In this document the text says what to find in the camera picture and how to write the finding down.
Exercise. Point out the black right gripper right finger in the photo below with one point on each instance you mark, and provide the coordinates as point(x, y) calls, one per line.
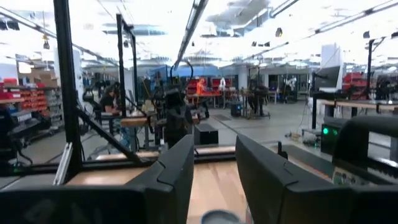
point(267, 193)

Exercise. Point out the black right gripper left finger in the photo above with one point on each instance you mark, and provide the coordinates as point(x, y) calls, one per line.
point(161, 193)

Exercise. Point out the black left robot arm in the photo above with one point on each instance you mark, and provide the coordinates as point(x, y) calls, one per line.
point(177, 130)

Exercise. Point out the black floor box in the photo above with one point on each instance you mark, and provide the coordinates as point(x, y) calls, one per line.
point(205, 135)

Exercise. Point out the person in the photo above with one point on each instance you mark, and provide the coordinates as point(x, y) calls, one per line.
point(200, 87)
point(109, 101)

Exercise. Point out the short teal tuna can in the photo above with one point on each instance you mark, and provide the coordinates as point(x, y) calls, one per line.
point(220, 217)

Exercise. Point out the black box green light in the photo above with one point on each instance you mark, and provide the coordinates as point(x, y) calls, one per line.
point(329, 143)

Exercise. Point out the wooden workbench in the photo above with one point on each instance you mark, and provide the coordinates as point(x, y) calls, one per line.
point(357, 104)

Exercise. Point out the grey monitor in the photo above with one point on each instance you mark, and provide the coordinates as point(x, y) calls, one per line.
point(329, 77)

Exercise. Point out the red parts bin rack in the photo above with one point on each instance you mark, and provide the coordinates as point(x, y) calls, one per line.
point(31, 99)

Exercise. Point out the black Trossen-labelled device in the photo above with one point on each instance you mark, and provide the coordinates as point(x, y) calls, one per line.
point(18, 130)

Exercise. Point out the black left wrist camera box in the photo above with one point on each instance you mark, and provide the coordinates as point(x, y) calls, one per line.
point(173, 98)

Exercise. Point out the wooden shelf black metal frame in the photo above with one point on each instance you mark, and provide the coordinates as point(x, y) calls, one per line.
point(214, 150)

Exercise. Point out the silver angle bracket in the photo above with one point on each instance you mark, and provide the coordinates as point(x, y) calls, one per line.
point(63, 165)

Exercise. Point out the black aluminium rig frame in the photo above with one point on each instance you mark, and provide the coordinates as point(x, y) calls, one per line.
point(66, 93)

